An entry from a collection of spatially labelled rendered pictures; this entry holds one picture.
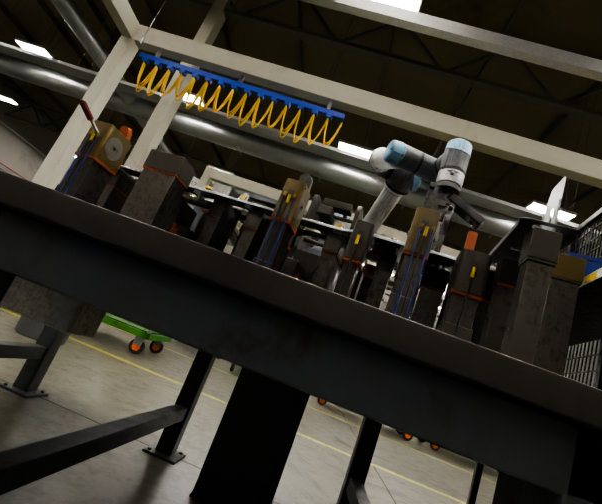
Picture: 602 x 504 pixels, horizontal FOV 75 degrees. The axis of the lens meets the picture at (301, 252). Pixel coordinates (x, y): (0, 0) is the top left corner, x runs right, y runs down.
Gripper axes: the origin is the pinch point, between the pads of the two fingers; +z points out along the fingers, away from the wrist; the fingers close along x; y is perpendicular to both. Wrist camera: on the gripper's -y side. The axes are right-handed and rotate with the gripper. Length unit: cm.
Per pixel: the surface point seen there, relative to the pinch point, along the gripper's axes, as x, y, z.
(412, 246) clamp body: 20.0, 6.8, 7.9
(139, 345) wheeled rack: -321, 270, 88
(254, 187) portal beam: -558, 330, -239
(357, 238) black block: 16.3, 20.0, 8.4
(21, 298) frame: 42, 76, 48
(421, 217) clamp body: 20.0, 6.8, 0.3
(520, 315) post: 35.1, -13.8, 20.6
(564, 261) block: 12.0, -26.9, -1.3
